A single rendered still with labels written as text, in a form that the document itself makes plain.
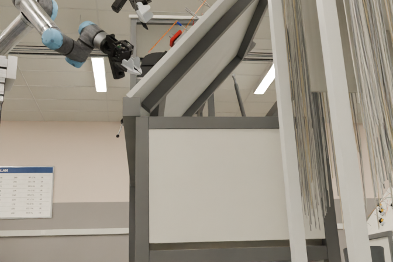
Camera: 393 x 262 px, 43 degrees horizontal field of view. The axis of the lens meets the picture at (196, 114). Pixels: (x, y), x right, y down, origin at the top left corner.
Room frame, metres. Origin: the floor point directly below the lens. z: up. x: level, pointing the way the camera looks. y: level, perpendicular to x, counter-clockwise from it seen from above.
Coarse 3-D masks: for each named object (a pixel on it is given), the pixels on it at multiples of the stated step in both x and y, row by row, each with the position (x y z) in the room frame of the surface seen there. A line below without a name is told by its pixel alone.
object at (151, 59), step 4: (156, 52) 2.77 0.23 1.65; (160, 52) 2.78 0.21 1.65; (144, 56) 2.76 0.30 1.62; (148, 56) 2.76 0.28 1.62; (152, 56) 2.76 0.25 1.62; (156, 56) 2.77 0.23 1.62; (144, 60) 2.76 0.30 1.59; (148, 60) 2.76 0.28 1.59; (152, 60) 2.76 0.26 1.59; (156, 60) 2.77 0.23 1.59; (144, 64) 2.76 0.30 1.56; (148, 64) 2.76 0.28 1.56; (152, 64) 2.76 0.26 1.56; (144, 68) 2.75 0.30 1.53; (148, 68) 2.76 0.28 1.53; (144, 72) 2.75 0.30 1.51; (140, 76) 2.75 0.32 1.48
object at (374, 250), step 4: (372, 248) 5.85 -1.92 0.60; (376, 248) 5.86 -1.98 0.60; (380, 248) 5.89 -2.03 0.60; (344, 252) 6.05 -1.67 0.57; (372, 252) 5.85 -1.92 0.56; (376, 252) 5.86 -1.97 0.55; (380, 252) 5.89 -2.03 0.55; (344, 256) 6.08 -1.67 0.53; (372, 256) 5.85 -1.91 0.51; (376, 256) 5.86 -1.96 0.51; (380, 256) 5.89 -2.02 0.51; (384, 256) 6.00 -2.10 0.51; (348, 260) 6.00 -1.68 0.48; (372, 260) 5.85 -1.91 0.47; (376, 260) 5.86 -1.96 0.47; (380, 260) 5.89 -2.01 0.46; (384, 260) 5.97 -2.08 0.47
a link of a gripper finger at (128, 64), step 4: (124, 60) 1.78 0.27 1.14; (128, 60) 1.77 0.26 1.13; (132, 60) 1.76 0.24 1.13; (124, 64) 1.80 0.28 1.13; (128, 64) 1.78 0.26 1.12; (132, 64) 1.77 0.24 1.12; (128, 68) 1.79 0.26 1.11; (132, 68) 1.78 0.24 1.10; (128, 72) 1.79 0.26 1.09; (132, 72) 1.79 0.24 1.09; (136, 72) 1.79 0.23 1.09
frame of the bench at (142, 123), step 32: (160, 128) 1.47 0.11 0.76; (192, 128) 1.48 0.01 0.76; (224, 128) 1.49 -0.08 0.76; (256, 128) 1.50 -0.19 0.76; (320, 128) 1.52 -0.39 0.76; (160, 256) 1.47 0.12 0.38; (192, 256) 1.48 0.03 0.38; (224, 256) 1.49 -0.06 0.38; (256, 256) 1.50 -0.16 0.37; (288, 256) 1.51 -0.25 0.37; (320, 256) 1.52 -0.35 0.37
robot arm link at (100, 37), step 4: (100, 32) 1.81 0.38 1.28; (104, 32) 1.82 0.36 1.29; (96, 36) 1.81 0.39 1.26; (100, 36) 1.81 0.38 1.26; (104, 36) 1.80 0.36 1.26; (96, 40) 1.81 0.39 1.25; (100, 40) 1.80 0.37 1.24; (96, 44) 1.82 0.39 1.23; (100, 44) 1.81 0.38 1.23; (96, 48) 1.86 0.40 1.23; (100, 48) 1.83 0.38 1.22
